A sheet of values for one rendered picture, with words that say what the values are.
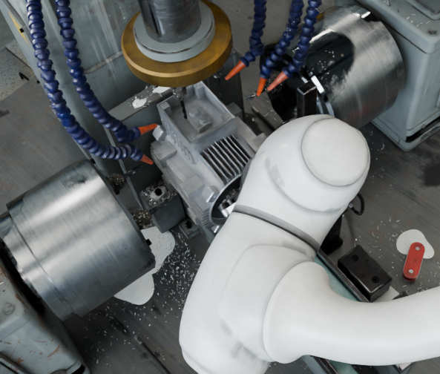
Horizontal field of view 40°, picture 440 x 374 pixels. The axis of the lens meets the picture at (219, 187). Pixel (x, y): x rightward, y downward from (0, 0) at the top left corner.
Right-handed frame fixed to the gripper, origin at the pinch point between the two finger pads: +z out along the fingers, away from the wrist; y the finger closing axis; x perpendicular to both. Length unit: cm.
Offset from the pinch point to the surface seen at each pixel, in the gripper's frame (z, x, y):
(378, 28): 10.9, -12.2, -45.1
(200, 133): 15.4, -13.6, -4.6
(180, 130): 13.3, -16.0, -1.3
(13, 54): 140, -89, 8
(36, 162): 63, -34, 23
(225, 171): 12.6, -5.1, -3.8
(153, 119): 21.5, -21.6, 0.2
